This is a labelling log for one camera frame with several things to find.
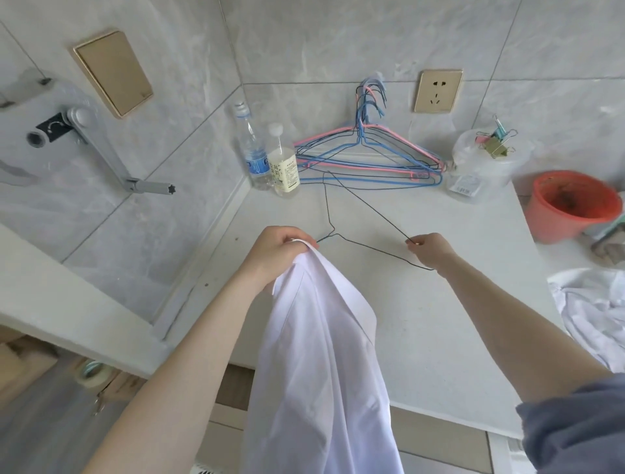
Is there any gold wall socket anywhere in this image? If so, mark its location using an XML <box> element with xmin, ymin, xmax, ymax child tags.
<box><xmin>413</xmin><ymin>69</ymin><xmax>464</xmax><ymax>114</ymax></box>

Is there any orange plastic bucket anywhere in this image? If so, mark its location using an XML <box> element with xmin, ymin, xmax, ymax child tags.
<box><xmin>525</xmin><ymin>170</ymin><xmax>624</xmax><ymax>245</ymax></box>

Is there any bunch of coloured wire hangers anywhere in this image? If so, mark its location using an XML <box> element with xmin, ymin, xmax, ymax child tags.
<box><xmin>293</xmin><ymin>77</ymin><xmax>448</xmax><ymax>190</ymax></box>

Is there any black wire hanger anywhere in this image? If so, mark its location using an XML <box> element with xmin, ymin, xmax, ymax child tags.
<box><xmin>315</xmin><ymin>171</ymin><xmax>436</xmax><ymax>272</ymax></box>

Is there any gold binder clip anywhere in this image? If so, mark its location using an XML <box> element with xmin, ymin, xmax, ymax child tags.
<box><xmin>485</xmin><ymin>137</ymin><xmax>516</xmax><ymax>159</ymax></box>

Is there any grey sleeve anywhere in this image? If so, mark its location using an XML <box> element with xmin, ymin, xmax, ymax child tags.
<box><xmin>515</xmin><ymin>373</ymin><xmax>625</xmax><ymax>474</ymax></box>

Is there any clear plastic water bottle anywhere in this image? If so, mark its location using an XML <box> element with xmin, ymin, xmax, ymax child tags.
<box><xmin>231</xmin><ymin>102</ymin><xmax>272</xmax><ymax>191</ymax></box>

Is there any grey metal crank handle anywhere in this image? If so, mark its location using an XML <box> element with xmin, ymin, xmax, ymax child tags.
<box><xmin>26</xmin><ymin>106</ymin><xmax>177</xmax><ymax>196</ymax></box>

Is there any gold blank wall plate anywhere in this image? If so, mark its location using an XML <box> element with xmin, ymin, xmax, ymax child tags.
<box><xmin>72</xmin><ymin>30</ymin><xmax>154</xmax><ymax>119</ymax></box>

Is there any clear plastic tub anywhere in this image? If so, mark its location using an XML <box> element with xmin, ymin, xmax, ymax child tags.
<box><xmin>451</xmin><ymin>128</ymin><xmax>534</xmax><ymax>189</ymax></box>

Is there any person's right forearm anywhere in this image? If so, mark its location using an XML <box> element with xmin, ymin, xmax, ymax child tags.
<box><xmin>437</xmin><ymin>255</ymin><xmax>614</xmax><ymax>407</ymax></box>

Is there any white shirt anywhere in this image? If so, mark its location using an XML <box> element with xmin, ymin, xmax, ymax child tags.
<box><xmin>241</xmin><ymin>239</ymin><xmax>406</xmax><ymax>474</ymax></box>

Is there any person's left forearm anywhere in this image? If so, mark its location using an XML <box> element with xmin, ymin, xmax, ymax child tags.
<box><xmin>80</xmin><ymin>272</ymin><xmax>275</xmax><ymax>474</ymax></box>

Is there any pile of white garments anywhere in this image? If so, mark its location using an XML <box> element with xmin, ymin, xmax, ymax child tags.
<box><xmin>547</xmin><ymin>266</ymin><xmax>625</xmax><ymax>375</ymax></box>

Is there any small white-capped liquid bottle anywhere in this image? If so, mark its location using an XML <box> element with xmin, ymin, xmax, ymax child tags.
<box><xmin>266</xmin><ymin>123</ymin><xmax>301</xmax><ymax>199</ymax></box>

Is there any person's right hand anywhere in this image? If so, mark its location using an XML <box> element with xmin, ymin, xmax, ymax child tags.
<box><xmin>405</xmin><ymin>233</ymin><xmax>460</xmax><ymax>279</ymax></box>

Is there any person's left hand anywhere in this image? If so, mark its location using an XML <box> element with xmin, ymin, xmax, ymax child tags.
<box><xmin>239</xmin><ymin>226</ymin><xmax>321</xmax><ymax>295</ymax></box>

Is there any roll of clear tape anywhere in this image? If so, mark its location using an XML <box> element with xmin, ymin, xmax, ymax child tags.
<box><xmin>73</xmin><ymin>359</ymin><xmax>121</xmax><ymax>391</ymax></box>

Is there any clear labelled plastic packet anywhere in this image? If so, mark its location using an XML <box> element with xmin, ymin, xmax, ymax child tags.
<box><xmin>446</xmin><ymin>173</ymin><xmax>487</xmax><ymax>199</ymax></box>

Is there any blue binder clip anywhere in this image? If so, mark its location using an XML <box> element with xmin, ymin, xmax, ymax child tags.
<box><xmin>491</xmin><ymin>115</ymin><xmax>518</xmax><ymax>142</ymax></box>

